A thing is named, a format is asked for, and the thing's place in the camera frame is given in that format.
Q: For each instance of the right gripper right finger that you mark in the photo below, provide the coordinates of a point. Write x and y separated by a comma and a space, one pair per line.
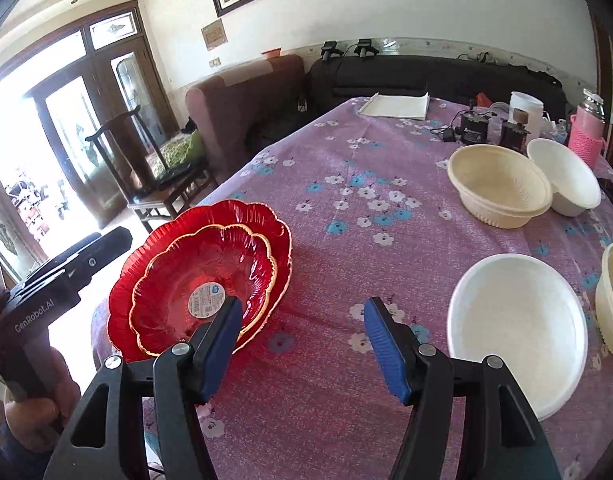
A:
502, 437

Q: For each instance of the purple floral tablecloth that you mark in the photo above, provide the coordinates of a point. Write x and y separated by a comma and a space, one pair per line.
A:
372, 213

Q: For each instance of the brown armchair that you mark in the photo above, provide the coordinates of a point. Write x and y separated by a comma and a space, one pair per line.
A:
243, 109

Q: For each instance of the white foam bowl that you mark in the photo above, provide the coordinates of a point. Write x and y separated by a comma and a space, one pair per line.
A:
575, 186

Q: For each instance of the black smartphone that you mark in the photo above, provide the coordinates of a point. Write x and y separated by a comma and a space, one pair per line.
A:
606, 186

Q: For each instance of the pink knit-sleeved thermos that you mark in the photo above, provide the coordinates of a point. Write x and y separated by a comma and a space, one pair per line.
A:
587, 125

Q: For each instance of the gold-rimmed red plate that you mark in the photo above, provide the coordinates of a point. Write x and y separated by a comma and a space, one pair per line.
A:
184, 286

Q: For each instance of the dark wooden chair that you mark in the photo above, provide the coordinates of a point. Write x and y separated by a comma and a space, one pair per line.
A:
153, 188

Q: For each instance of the red wedding plate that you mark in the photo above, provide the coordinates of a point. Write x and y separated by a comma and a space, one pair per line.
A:
258, 217

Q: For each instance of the white plastic jar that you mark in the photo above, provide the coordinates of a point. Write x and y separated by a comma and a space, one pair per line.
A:
532, 107

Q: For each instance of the white foam plate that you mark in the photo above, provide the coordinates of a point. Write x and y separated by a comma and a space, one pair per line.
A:
524, 311

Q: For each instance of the left hand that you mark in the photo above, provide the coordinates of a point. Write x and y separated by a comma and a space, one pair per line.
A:
30, 421

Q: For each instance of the small cream plastic bowl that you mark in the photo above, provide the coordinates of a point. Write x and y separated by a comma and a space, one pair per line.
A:
498, 186

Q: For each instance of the black sofa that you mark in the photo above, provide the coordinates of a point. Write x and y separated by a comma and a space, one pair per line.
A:
328, 84

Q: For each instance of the white folded paper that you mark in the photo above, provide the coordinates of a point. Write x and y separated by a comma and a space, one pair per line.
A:
407, 107

